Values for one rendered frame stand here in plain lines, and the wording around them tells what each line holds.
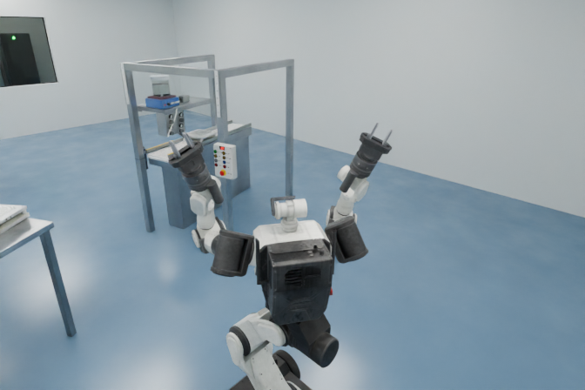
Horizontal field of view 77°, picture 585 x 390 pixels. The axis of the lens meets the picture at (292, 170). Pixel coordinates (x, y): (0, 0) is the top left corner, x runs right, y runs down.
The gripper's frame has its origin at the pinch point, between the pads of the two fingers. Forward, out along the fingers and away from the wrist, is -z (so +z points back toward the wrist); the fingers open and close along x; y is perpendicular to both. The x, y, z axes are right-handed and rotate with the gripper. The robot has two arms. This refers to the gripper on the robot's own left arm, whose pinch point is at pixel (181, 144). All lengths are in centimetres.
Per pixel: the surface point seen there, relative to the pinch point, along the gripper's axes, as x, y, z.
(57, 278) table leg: -73, -108, 103
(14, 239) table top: -72, -106, 63
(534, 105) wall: 370, 10, 198
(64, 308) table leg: -82, -105, 124
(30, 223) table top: -63, -121, 69
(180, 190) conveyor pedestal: 34, -181, 162
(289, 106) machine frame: 162, -151, 132
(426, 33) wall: 383, -131, 145
